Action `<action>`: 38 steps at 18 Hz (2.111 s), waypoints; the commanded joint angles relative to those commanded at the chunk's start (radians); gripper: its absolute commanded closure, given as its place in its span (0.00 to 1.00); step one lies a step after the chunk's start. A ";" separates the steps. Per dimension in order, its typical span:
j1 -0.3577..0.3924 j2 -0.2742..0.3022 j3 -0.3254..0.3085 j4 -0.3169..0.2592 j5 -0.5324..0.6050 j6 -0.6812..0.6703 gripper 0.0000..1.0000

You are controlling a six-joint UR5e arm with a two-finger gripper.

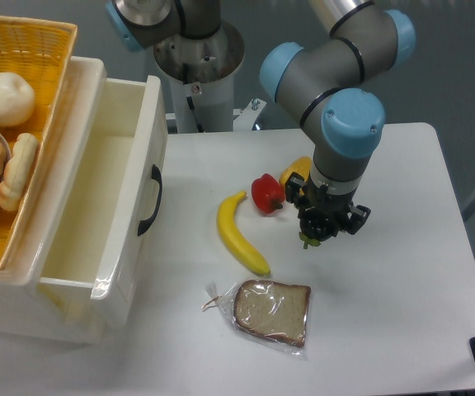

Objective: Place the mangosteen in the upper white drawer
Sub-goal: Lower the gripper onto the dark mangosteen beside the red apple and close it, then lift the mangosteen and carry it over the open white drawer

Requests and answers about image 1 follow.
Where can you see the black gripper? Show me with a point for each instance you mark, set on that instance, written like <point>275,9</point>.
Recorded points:
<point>338,208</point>

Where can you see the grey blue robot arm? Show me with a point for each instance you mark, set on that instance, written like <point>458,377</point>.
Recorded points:
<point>319,89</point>

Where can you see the open upper white drawer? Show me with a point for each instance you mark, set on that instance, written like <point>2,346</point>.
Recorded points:
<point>96,247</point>

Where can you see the white drawer cabinet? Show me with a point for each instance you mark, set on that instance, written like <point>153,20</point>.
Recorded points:
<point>24,308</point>

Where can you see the yellow bell pepper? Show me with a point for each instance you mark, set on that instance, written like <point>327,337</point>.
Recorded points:
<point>301,166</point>

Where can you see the red bell pepper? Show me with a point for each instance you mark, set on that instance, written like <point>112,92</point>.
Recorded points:
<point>267,194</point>

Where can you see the yellow banana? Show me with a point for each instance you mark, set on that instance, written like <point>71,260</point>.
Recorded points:
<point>233,239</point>

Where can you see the bread slice in plastic bag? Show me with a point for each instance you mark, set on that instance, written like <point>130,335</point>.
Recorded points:
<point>267,312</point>

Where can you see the braided bread roll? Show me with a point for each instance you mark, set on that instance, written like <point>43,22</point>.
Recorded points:
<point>16,172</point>

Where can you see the yellow wicker basket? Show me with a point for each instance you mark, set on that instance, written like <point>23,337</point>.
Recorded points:
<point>39,51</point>

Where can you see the white round bun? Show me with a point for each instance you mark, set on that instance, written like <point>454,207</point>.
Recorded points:
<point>17,99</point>

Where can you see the black drawer handle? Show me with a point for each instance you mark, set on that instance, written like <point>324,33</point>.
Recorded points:
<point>153,201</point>

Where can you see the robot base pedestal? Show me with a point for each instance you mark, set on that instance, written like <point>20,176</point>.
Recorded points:
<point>201,79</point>

